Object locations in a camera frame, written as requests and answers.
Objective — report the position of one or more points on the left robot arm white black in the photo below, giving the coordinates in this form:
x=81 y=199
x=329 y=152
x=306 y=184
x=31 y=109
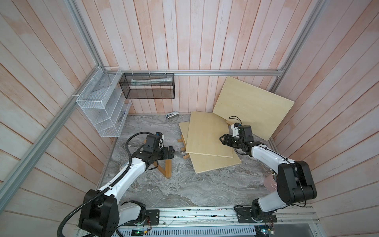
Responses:
x=103 y=212

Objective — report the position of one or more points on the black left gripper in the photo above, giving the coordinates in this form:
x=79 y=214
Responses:
x=171 y=152

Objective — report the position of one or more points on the pink cup of pencils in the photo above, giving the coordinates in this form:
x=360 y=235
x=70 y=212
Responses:
x=270 y=183

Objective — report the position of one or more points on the plywood board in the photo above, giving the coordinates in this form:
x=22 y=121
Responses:
x=204 y=163
x=256 y=107
x=205 y=130

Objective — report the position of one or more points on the black mesh wire basket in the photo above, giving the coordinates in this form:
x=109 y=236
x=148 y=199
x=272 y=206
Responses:
x=148 y=85

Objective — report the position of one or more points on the white mesh tiered shelf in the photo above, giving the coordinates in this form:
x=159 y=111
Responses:
x=103 y=102

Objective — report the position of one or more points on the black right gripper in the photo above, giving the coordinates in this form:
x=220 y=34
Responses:
x=227 y=139

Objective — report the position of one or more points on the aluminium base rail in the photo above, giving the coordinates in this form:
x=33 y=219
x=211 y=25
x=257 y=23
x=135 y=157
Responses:
x=224 y=221

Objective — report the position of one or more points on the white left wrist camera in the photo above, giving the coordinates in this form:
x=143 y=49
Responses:
x=160 y=135

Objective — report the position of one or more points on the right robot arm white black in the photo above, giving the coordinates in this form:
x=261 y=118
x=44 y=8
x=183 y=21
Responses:
x=294 y=179

